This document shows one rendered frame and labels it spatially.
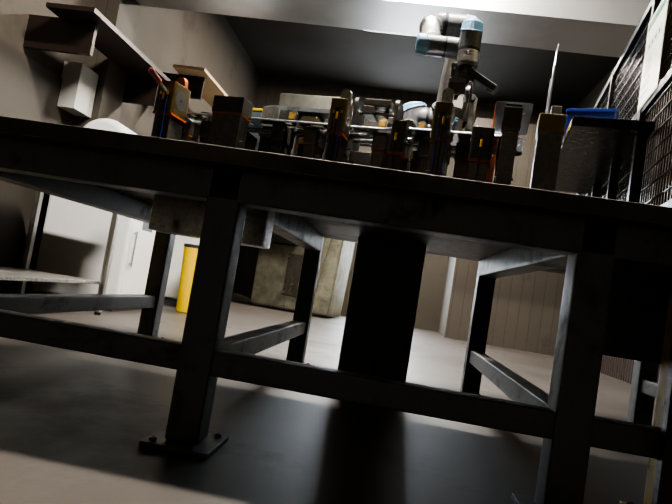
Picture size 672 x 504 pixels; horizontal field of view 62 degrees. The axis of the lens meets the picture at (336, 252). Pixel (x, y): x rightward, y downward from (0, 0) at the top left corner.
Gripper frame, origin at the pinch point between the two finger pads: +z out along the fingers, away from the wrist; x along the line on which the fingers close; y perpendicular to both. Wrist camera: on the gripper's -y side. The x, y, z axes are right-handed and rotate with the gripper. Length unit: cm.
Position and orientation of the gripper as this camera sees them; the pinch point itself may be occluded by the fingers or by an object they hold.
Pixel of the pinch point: (465, 121)
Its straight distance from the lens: 202.6
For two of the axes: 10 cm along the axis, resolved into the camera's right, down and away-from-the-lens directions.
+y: -9.5, -1.3, 2.7
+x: -2.6, -0.9, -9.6
